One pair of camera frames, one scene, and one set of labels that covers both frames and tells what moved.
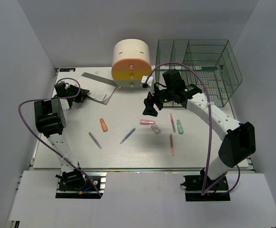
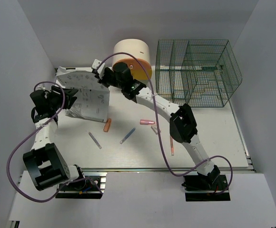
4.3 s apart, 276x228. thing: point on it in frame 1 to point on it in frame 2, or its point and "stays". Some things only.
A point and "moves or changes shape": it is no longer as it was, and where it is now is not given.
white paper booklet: [100, 90] moves or changes shape
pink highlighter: [147, 122] stays
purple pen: [95, 140] stays
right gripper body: [165, 95] to [109, 78]
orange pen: [172, 144] stays
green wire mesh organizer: [211, 64] stays
